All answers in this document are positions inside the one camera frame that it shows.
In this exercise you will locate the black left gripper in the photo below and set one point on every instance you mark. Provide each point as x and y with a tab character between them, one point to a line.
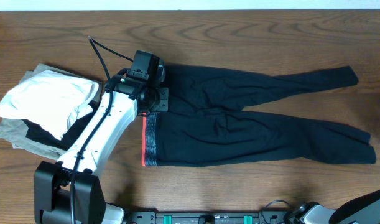
162	99

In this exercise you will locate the black leggings with red waistband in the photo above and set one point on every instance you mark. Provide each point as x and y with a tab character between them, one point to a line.
208	122

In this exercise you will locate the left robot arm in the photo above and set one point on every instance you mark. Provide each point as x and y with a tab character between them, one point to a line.
69	190

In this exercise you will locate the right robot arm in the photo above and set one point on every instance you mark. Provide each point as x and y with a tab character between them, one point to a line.
362	210

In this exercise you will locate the beige folded garment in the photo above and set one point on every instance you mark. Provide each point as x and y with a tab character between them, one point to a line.
15	130

